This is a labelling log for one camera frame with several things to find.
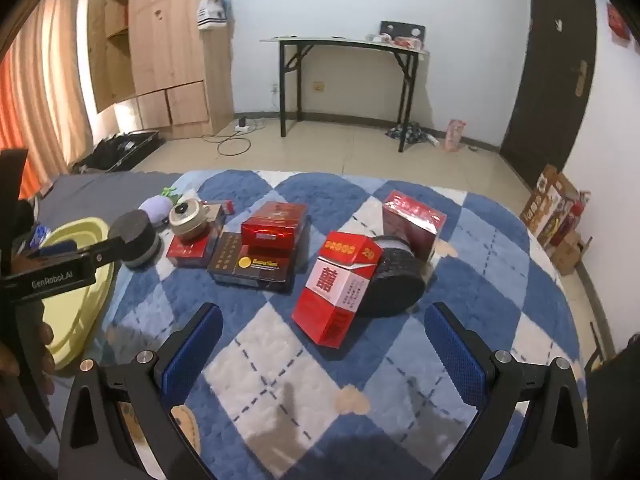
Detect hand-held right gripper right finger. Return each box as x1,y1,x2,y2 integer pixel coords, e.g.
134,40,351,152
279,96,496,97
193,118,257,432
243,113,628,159
424,301,593,480

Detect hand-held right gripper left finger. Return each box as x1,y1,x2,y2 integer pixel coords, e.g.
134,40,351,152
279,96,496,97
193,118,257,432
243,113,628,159
59,302,224,480

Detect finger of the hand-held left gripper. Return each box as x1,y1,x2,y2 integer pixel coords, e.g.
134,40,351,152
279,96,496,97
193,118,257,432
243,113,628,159
27,241,81,262
75,237,128,267

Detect black round sponge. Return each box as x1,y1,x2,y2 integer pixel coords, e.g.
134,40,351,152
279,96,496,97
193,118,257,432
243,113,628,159
107,210,162,269

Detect pale yellow plastic basin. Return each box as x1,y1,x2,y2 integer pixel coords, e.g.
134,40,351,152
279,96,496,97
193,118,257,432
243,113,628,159
10,216,117,371

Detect red box with barcode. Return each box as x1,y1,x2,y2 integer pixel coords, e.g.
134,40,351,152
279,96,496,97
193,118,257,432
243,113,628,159
166,232,211,268

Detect beige round jar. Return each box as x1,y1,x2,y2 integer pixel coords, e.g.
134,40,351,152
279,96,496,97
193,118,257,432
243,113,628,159
168,199,211,241

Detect black textured round box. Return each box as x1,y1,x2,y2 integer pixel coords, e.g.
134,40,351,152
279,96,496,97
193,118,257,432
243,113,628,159
357,235,427,318

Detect dark box gold circle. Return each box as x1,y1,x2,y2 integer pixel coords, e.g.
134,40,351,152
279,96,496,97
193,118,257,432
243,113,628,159
207,232,301,295

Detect dark red box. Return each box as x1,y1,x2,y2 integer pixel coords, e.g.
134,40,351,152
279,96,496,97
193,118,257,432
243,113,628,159
382,190,447,263

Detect large red and white box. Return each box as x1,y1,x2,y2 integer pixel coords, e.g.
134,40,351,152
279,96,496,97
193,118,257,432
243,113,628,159
291,231,383,350

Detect shiny red box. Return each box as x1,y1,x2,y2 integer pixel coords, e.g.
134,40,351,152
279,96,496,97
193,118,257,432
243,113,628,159
241,201,308,251

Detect person's left hand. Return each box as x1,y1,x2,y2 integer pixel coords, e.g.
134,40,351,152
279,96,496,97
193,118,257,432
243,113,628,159
0,321,57,396

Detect blue and white plaid blanket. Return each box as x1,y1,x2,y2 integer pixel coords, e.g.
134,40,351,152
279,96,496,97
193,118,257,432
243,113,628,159
102,170,586,480

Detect black equipment case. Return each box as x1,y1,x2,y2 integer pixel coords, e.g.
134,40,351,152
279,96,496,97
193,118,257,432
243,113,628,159
70,131,162,175

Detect plain cardboard box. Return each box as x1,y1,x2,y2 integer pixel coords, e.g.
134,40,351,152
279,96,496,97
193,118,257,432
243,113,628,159
550,230,588,277

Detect orange curtain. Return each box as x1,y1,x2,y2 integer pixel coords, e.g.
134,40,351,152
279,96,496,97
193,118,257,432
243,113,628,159
0,0,96,186

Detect printed carton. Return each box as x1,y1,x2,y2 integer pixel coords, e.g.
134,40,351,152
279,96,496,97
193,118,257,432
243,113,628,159
520,164,581,241

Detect pink plastic bag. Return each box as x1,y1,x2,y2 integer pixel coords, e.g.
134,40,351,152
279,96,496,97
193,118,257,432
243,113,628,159
445,119,467,152

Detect wooden wardrobe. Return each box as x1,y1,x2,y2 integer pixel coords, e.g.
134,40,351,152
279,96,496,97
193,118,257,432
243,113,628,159
87,0,236,141

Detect dark patterned cloth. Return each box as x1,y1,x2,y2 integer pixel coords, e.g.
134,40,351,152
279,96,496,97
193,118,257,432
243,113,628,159
385,121,436,146

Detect dark brown door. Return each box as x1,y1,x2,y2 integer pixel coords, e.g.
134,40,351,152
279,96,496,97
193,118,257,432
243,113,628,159
500,0,598,186

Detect black folding table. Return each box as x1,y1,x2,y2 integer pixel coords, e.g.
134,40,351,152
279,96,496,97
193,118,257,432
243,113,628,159
260,35,431,153

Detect red and white bag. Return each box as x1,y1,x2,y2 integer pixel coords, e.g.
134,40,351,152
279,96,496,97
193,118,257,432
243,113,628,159
367,32,426,50

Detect power cable on floor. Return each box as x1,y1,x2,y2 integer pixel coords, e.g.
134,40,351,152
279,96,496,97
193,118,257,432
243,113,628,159
202,120,266,157

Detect red wall decoration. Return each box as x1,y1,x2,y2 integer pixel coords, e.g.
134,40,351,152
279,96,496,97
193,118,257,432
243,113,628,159
606,2,633,41

